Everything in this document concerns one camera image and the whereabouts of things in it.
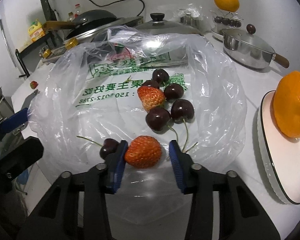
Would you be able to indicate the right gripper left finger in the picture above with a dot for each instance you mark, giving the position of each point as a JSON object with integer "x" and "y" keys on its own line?
{"x": 74, "y": 207}

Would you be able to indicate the silver induction cooker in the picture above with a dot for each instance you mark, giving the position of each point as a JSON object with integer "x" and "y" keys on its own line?
{"x": 52, "y": 55}

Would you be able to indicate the black metal rack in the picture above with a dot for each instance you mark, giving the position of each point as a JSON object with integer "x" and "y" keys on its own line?
{"x": 29, "y": 57}

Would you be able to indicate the clear printed plastic bag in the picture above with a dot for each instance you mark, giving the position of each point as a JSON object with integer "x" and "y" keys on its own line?
{"x": 90, "y": 94}

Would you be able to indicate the white dish under jar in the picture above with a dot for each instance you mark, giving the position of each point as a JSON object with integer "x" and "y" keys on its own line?
{"x": 217, "y": 35}

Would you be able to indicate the dark cherry behind strawberry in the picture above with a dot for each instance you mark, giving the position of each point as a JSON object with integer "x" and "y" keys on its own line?
{"x": 151, "y": 83}

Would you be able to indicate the dark cherry front left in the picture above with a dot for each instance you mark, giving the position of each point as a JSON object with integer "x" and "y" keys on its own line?
{"x": 108, "y": 147}

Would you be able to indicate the dark cherry upper right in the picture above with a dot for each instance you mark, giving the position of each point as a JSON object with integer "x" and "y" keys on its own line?
{"x": 173, "y": 91}

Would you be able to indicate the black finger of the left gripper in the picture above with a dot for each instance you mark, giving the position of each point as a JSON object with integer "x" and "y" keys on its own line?
{"x": 21, "y": 158}

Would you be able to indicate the white round plate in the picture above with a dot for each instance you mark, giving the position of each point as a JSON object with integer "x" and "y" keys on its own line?
{"x": 280, "y": 154}

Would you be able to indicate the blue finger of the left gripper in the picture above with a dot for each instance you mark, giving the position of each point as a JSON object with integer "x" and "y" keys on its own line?
{"x": 10, "y": 124}

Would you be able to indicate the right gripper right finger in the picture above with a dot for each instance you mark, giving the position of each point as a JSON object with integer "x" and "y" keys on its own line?
{"x": 241, "y": 216}

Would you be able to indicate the red cap sauce bottle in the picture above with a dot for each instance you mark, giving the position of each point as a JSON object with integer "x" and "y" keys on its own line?
{"x": 78, "y": 10}

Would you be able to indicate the yellow oil bottle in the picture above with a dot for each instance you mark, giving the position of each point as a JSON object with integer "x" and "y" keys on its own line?
{"x": 36, "y": 31}

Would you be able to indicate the small strawberry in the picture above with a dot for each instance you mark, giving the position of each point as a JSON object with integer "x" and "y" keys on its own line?
{"x": 33, "y": 84}

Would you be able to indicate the dark sauce bottle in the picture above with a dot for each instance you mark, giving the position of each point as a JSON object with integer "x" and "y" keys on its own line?
{"x": 71, "y": 17}

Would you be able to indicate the orange on glass jar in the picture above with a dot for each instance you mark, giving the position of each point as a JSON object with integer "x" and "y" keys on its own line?
{"x": 227, "y": 5}

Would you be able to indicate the large orange fruit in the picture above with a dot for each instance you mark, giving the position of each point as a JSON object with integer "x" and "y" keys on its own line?
{"x": 286, "y": 105}

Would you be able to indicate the steel saucepan with lid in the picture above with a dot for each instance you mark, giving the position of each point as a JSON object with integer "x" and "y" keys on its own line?
{"x": 246, "y": 48}

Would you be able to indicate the black wok pan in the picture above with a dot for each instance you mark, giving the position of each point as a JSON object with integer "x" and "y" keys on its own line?
{"x": 84, "y": 22}

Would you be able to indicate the dark cherry top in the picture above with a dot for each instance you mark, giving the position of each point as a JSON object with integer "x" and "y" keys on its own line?
{"x": 160, "y": 76}

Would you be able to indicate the large steel pot lid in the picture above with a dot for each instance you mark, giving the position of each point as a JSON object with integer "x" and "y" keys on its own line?
{"x": 158, "y": 25}

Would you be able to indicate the glass jar of cherries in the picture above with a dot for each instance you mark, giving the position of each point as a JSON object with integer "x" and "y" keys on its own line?
{"x": 225, "y": 20}

